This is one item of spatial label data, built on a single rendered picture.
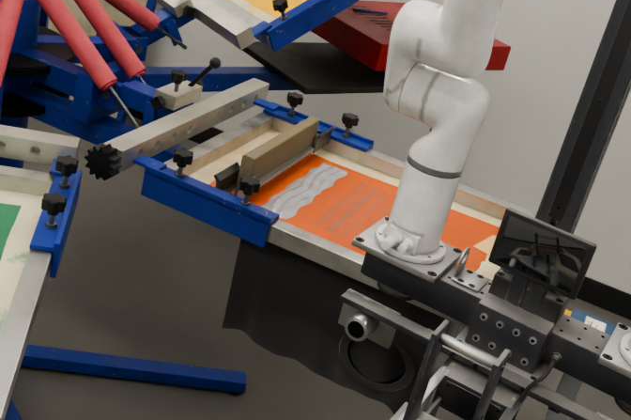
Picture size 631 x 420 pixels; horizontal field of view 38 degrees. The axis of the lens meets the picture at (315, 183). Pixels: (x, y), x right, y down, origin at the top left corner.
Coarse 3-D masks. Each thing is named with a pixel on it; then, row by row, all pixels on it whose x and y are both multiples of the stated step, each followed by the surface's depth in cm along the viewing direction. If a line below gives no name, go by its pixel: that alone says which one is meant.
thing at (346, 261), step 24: (264, 120) 238; (216, 144) 218; (240, 144) 228; (336, 144) 237; (192, 168) 208; (384, 168) 234; (456, 192) 228; (480, 192) 228; (288, 240) 186; (312, 240) 186; (336, 264) 184; (360, 264) 181; (432, 312) 178
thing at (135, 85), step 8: (128, 88) 223; (136, 88) 224; (144, 88) 225; (152, 88) 226; (120, 96) 225; (128, 96) 224; (136, 96) 223; (144, 96) 222; (152, 96) 222; (128, 104) 225; (136, 104) 224; (144, 104) 223; (160, 112) 222; (168, 112) 221
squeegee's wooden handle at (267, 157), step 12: (312, 120) 226; (288, 132) 215; (300, 132) 219; (312, 132) 226; (264, 144) 206; (276, 144) 208; (288, 144) 214; (300, 144) 222; (312, 144) 230; (252, 156) 198; (264, 156) 202; (276, 156) 209; (288, 156) 217; (240, 168) 200; (252, 168) 198; (264, 168) 205
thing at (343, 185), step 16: (304, 160) 230; (320, 160) 232; (288, 176) 219; (352, 176) 228; (368, 176) 230; (320, 192) 215; (336, 192) 217; (448, 224) 216; (464, 224) 218; (480, 224) 220; (448, 240) 208; (464, 240) 210; (480, 240) 212; (480, 256) 205
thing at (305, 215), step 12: (276, 180) 215; (264, 192) 208; (276, 192) 210; (264, 204) 203; (312, 204) 208; (324, 204) 210; (300, 216) 202; (312, 216) 203; (300, 228) 197; (312, 228) 198; (336, 240) 196; (348, 240) 197; (360, 252) 193; (468, 264) 200; (480, 264) 201
